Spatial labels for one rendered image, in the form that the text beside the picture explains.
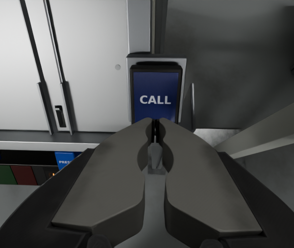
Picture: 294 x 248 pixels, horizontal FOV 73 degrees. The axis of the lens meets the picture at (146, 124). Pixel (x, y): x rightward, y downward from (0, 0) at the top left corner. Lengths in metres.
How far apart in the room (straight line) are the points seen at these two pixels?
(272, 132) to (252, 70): 0.72
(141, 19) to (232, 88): 0.97
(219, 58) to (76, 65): 1.03
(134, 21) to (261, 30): 1.23
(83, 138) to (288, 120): 0.39
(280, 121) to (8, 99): 0.48
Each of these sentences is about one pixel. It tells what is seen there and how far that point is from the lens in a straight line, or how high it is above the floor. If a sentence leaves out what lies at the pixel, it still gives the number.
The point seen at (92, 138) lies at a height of 0.73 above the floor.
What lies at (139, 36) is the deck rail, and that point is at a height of 0.80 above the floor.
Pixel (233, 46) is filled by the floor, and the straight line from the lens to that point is 1.26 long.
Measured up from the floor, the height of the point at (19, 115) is 0.73.
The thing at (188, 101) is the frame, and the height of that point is 0.75.
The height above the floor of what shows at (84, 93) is 0.75.
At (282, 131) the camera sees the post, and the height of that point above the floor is 0.54.
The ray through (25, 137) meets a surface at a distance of 0.26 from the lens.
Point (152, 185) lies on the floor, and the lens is 0.94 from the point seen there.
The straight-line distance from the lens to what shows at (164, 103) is 0.16.
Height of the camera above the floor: 0.94
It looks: 74 degrees down
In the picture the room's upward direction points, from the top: 6 degrees counter-clockwise
